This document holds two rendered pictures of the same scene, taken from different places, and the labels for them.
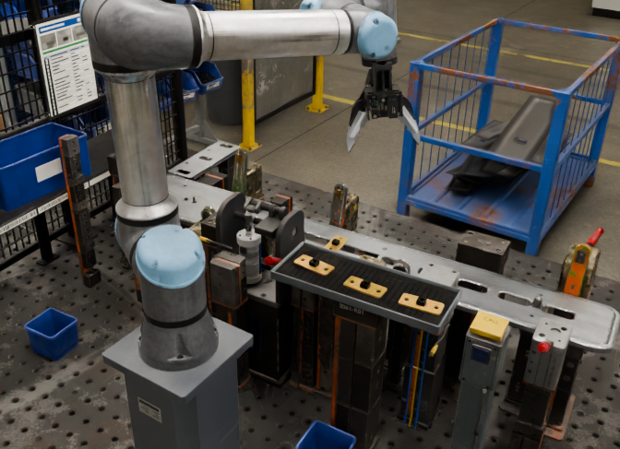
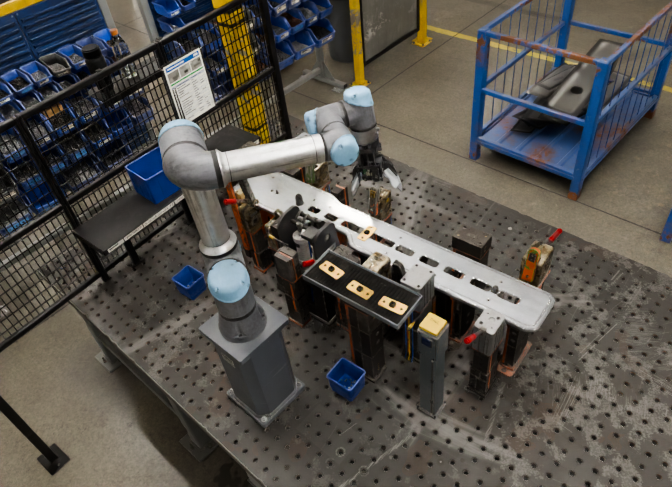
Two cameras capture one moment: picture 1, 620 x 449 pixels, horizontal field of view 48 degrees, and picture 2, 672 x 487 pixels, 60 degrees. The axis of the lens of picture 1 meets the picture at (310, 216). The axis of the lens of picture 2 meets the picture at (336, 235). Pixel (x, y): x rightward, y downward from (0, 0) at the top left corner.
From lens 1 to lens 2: 67 cm
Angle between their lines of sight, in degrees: 18
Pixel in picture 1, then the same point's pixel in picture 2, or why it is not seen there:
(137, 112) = (199, 199)
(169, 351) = (233, 333)
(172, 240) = (228, 272)
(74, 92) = (197, 106)
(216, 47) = (233, 177)
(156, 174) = (218, 229)
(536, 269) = (537, 234)
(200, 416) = (256, 366)
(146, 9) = (187, 161)
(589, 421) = (535, 364)
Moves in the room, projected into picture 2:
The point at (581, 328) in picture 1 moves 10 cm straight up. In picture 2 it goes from (520, 312) to (524, 292)
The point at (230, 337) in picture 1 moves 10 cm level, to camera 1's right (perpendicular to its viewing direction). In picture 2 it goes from (274, 319) to (304, 322)
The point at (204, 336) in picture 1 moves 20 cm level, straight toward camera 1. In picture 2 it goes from (254, 323) to (248, 381)
